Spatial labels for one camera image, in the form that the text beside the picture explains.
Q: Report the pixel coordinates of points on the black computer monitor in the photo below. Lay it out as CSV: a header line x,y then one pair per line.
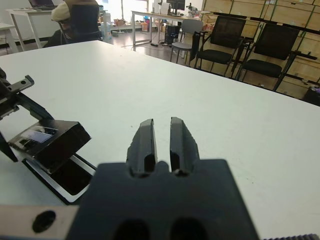
x,y
176,2

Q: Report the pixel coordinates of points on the black computer tower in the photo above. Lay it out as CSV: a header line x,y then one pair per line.
x,y
172,33

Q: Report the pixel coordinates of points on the plywood shipping crate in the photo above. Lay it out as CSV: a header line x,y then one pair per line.
x,y
295,87
287,10
312,62
225,5

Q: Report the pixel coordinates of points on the black box base white tray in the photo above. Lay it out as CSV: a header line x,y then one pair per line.
x,y
71,198

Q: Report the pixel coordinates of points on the white desk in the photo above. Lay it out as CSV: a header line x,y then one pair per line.
x,y
25,11

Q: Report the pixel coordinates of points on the black mesh office chair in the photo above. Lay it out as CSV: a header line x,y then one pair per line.
x,y
228,31
275,42

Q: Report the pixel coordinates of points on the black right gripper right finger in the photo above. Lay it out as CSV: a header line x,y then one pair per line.
x,y
183,145

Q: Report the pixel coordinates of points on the seated person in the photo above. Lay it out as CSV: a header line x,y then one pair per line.
x,y
80,20

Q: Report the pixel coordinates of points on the wooden top office desk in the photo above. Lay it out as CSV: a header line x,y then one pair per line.
x,y
155,13

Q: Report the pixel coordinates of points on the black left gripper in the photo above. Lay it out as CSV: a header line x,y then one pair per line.
x,y
5,100

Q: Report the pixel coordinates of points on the small black desk device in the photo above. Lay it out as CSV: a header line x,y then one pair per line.
x,y
191,10

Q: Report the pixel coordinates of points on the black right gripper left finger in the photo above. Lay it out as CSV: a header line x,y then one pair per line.
x,y
141,145

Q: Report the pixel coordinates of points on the glossy black box lid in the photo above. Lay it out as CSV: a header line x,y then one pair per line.
x,y
62,142

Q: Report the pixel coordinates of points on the open laptop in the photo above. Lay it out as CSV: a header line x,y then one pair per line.
x,y
42,3

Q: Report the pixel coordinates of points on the grey plastic chair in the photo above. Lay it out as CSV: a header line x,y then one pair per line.
x,y
192,26

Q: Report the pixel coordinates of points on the black waste bin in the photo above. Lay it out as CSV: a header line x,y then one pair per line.
x,y
312,97

